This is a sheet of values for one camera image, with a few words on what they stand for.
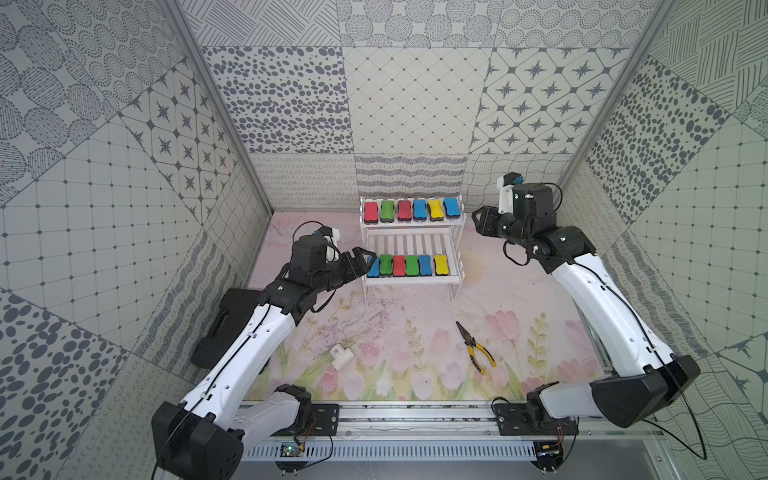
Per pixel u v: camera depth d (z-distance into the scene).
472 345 0.86
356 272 0.65
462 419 0.76
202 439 0.36
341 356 0.82
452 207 0.82
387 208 0.82
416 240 0.96
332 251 0.60
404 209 0.83
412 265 0.88
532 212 0.52
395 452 0.70
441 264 0.88
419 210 0.83
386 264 0.87
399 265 0.88
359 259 0.66
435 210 0.81
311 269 0.56
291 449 0.72
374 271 0.85
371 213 0.82
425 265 0.88
